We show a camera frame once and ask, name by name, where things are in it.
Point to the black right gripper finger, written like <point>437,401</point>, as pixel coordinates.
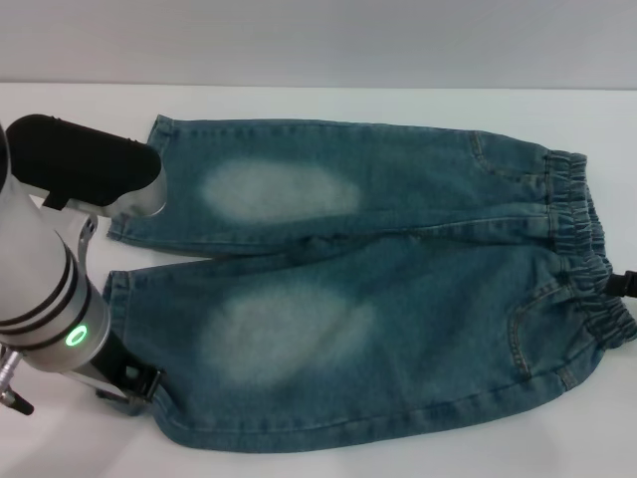
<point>624,285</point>

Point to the silver camera mount bracket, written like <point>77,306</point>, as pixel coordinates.
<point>85,239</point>

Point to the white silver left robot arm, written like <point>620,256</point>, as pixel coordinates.
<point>50,309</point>

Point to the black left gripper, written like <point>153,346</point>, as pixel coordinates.
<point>124,378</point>

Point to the blue denim shorts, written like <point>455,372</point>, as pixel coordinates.
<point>398,259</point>

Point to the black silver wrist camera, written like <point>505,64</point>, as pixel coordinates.
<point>84,159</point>

